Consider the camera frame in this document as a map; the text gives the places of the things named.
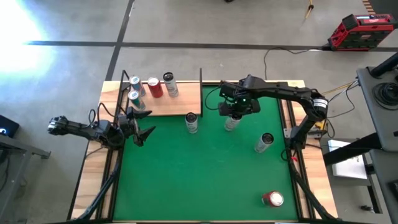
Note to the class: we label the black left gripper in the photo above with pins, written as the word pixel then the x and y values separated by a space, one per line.
pixel 129 127

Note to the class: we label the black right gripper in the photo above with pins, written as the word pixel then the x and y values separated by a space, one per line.
pixel 239 107

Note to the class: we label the white can yellow print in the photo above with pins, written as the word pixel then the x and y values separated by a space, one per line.
pixel 231 124
pixel 262 143

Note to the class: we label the teal beverage can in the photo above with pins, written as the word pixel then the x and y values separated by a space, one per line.
pixel 136 101
pixel 137 86

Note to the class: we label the red beverage can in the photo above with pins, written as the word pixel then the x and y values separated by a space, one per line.
pixel 273 199
pixel 155 88

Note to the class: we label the white can black lid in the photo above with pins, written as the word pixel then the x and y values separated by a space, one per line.
pixel 171 85

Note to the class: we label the white can blue print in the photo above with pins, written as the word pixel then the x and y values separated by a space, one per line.
pixel 191 124

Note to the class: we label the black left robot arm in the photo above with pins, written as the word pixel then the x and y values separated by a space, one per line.
pixel 77 128

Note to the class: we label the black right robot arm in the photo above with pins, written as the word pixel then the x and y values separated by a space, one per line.
pixel 286 91

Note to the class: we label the green table mat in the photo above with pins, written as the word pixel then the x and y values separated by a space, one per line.
pixel 202 180

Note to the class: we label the yellow connector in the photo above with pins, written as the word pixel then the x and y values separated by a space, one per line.
pixel 321 125

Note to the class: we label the grey metal side table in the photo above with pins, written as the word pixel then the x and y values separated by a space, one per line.
pixel 25 148

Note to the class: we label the black stand beam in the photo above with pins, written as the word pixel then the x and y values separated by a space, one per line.
pixel 351 148

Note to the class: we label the yellow stick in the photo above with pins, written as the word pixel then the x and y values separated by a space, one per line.
pixel 309 7

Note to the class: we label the white panel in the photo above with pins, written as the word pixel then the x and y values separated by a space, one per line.
pixel 348 165

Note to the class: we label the grey metal desk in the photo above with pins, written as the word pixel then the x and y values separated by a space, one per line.
pixel 367 102

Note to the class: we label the black device with blue light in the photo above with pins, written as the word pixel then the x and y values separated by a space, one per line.
pixel 9 124

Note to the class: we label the red black tool box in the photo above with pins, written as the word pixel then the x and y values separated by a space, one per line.
pixel 357 34

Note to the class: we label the black pole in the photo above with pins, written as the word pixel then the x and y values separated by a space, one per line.
pixel 385 64

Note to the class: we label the small black object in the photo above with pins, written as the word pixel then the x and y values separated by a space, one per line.
pixel 367 208

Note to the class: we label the wooden shelf with black frame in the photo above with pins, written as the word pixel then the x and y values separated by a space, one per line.
pixel 183 102

